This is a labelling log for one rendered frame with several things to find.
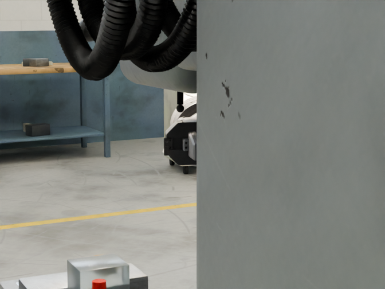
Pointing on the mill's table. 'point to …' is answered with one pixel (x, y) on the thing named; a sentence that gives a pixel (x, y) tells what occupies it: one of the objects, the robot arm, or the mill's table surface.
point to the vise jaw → (59, 278)
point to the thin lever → (180, 102)
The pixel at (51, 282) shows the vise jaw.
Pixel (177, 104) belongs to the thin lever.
